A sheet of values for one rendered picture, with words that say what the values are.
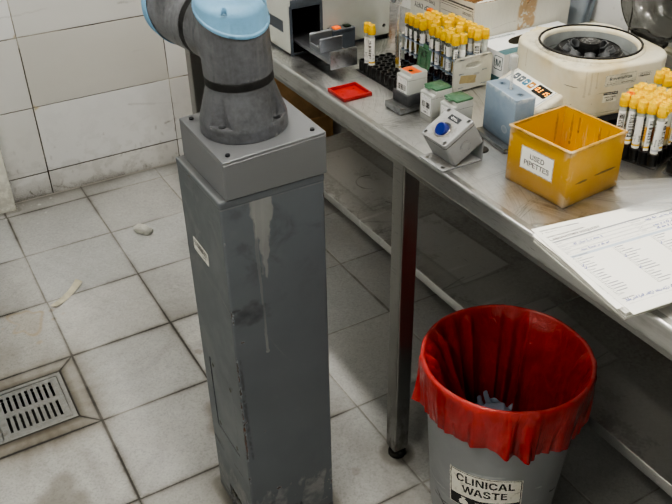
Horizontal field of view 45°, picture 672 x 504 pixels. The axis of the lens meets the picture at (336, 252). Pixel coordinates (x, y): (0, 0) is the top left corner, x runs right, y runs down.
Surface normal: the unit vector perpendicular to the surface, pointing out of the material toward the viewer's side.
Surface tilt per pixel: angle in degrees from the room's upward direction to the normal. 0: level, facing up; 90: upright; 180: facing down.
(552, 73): 90
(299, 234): 90
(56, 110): 90
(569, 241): 0
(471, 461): 94
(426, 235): 0
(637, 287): 1
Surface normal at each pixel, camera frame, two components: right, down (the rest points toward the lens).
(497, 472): -0.16, 0.60
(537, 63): -0.93, 0.22
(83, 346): -0.02, -0.83
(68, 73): 0.50, 0.47
